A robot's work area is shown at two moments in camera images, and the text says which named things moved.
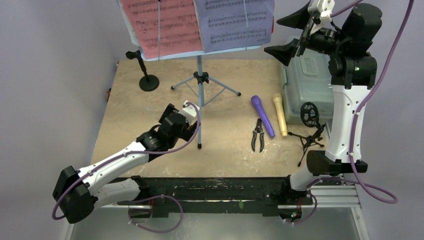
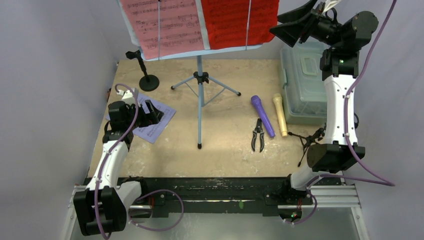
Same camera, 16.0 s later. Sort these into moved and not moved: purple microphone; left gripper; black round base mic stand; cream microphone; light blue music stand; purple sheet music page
Moved: left gripper; purple sheet music page
Not moved: light blue music stand; cream microphone; black round base mic stand; purple microphone
